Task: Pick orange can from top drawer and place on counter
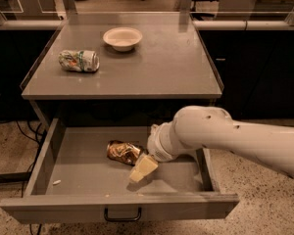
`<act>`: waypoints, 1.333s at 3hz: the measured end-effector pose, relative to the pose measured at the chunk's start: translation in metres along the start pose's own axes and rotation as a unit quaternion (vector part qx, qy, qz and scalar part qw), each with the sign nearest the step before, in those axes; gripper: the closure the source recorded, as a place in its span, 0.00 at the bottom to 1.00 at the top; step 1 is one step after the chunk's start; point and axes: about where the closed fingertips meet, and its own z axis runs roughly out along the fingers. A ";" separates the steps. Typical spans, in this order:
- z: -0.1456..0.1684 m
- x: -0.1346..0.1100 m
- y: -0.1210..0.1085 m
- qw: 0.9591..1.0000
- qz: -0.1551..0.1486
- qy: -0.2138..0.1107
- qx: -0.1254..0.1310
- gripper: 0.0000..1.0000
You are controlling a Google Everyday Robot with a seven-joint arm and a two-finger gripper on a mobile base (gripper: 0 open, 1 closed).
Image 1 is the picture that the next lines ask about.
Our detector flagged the crushed orange can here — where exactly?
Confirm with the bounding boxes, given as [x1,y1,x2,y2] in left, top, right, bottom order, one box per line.
[107,140,144,165]

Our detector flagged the white paper bowl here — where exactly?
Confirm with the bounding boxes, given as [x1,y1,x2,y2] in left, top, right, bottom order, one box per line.
[103,27,143,52]

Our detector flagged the black floor cables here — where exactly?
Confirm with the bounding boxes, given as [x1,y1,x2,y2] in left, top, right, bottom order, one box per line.
[14,120,47,235]

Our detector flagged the glass partition with rail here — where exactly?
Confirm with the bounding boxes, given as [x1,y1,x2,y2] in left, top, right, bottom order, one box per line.
[0,0,294,30]

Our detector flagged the grey open drawer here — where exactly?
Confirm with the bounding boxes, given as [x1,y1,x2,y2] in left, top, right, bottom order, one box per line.
[0,118,239,223]

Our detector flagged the grey cabinet counter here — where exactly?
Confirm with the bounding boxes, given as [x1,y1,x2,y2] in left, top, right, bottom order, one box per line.
[20,12,225,129]

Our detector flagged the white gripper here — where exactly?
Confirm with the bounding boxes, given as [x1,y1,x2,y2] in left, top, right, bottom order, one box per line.
[129,122,178,183]

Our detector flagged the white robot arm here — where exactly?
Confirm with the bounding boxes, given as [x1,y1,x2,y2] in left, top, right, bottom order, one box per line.
[129,106,294,182]

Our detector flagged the black drawer handle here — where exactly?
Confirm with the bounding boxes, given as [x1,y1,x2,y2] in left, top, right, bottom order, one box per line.
[104,208,142,222]

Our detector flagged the crushed green white can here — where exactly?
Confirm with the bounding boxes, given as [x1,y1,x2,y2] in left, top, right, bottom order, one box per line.
[58,50,100,72]

